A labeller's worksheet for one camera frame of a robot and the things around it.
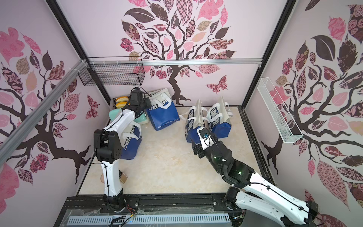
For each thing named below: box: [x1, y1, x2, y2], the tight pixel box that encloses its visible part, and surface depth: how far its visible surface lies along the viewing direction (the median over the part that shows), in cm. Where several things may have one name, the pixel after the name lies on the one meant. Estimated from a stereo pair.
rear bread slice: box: [115, 96, 129, 103], surface depth 102 cm
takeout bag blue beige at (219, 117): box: [206, 96, 234, 139], surface depth 93 cm
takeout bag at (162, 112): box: [146, 87, 181, 131], surface depth 100 cm
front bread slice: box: [115, 101, 128, 109], surface depth 97 cm
